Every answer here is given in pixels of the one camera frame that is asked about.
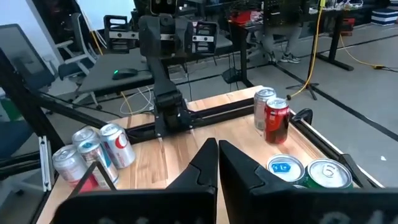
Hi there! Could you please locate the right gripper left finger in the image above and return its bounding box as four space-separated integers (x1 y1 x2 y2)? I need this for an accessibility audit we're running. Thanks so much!
54 138 218 224

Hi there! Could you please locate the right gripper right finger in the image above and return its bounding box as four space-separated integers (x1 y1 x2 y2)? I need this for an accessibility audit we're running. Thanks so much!
219 139 398 224

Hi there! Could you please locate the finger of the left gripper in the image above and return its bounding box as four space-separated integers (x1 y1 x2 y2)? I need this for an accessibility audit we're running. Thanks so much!
193 21 218 56
103 14 131 54

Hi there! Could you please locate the silver can blue tab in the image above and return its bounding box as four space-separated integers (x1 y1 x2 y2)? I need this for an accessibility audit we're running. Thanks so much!
266 154 305 184
76 139 120 187

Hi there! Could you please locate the green soda can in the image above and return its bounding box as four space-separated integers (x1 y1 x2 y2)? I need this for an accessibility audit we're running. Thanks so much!
300 157 354 190

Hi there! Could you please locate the grey desk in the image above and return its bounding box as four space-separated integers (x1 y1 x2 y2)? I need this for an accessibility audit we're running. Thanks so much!
75 32 234 96

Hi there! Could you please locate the black computer mouse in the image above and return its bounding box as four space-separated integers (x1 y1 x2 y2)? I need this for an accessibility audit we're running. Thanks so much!
111 67 139 81

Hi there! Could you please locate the red storage box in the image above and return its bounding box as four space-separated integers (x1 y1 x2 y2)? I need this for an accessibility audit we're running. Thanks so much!
229 11 252 26

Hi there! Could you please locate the black office desk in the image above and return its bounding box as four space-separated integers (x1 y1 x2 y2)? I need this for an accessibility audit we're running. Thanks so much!
228 12 268 88
307 6 355 72

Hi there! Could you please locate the black floor box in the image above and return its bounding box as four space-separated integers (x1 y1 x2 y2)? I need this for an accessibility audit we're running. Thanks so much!
221 67 242 84

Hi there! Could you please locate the grey white office chair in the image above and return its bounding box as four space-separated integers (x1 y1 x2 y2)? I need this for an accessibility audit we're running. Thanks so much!
52 12 103 110

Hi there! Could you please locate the person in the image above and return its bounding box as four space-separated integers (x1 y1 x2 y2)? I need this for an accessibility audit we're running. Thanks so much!
259 0 304 65

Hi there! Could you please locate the black table clamp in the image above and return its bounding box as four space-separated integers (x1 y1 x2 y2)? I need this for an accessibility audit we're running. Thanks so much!
291 108 314 126

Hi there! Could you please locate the dark mesh office chair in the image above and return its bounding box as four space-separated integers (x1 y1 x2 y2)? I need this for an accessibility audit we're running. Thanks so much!
0 23 57 94

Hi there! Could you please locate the black rig beam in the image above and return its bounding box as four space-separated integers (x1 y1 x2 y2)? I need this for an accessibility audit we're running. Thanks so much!
0 46 66 153

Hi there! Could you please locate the black tripod stand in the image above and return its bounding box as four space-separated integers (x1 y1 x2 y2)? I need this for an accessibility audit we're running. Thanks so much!
285 0 327 101

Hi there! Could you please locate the striped storage box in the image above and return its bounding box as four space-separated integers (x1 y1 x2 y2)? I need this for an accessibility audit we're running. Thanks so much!
370 7 398 26

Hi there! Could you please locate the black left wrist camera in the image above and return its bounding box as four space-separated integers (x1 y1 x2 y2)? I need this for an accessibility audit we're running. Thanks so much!
149 0 178 16

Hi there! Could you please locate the black aluminium table frame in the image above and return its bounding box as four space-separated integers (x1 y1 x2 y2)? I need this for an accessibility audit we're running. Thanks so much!
0 98 385 190

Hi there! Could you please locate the silver frame bracket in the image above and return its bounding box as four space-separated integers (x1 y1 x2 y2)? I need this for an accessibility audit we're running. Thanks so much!
37 135 57 192

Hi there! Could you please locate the yellow extension cable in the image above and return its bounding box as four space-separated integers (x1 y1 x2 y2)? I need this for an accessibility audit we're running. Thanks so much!
285 0 386 100

